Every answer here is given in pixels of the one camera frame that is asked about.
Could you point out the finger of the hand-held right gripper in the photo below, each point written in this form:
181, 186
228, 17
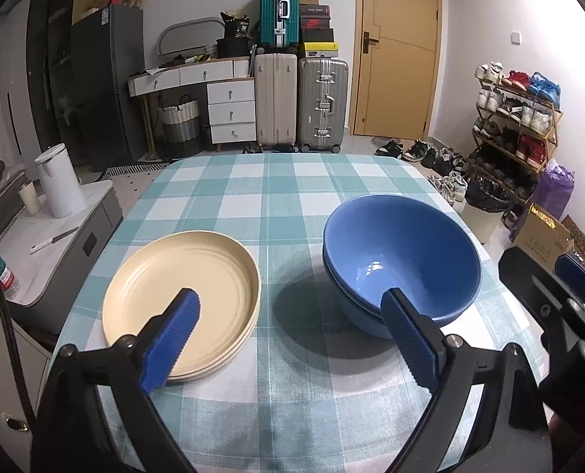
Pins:
581, 276
534, 286

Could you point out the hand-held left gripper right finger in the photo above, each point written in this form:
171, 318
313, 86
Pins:
410, 342

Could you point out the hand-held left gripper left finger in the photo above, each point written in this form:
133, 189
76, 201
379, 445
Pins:
171, 342

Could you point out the cream round plate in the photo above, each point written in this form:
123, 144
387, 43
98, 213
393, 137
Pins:
184, 266
203, 377

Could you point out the brown cardboard box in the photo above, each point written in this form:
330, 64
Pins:
539, 244

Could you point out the purple plastic bag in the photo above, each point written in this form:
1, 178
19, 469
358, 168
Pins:
556, 187

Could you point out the bin with black bag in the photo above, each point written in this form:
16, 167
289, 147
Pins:
484, 207

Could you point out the grey side table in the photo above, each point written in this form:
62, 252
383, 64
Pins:
50, 276

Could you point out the wooden shoe rack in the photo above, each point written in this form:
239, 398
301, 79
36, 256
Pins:
477, 148

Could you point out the scattered dark shoes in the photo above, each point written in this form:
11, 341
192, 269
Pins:
440, 157

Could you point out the rows of shelved sneakers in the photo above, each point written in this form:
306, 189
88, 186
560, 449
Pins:
529, 118

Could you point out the teal checked tablecloth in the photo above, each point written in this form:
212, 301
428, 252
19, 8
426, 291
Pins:
272, 197

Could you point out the white electric kettle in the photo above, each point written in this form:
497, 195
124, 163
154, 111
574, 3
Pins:
60, 182

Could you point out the small white cup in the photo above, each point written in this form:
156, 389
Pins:
28, 201

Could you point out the grey white laundry basket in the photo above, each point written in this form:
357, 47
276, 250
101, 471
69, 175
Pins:
181, 130

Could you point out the grey ribbed panel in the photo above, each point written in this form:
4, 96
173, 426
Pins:
9, 202

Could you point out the white desk with drawers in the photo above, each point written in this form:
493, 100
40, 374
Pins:
230, 108

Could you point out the silver suitcase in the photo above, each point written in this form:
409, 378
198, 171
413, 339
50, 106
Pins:
322, 103

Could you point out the beige suitcase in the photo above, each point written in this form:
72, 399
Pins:
276, 101

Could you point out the grey refrigerator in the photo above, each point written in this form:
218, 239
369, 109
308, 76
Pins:
110, 83

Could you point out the tan wooden door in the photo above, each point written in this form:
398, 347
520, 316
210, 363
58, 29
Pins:
396, 49

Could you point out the black tall cabinet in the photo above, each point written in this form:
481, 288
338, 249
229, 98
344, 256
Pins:
53, 69

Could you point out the white standing air conditioner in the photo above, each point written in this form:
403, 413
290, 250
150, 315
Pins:
18, 83

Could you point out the black round box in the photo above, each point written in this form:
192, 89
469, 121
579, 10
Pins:
233, 48

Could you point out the yellow black shoe box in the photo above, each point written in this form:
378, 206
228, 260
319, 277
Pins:
319, 51

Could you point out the black paper bag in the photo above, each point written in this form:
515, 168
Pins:
235, 24

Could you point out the black red shoe box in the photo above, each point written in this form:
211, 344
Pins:
316, 22

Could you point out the teal suitcase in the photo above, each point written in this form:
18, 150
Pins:
270, 10

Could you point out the arched grey mirror frame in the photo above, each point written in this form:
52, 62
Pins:
174, 27

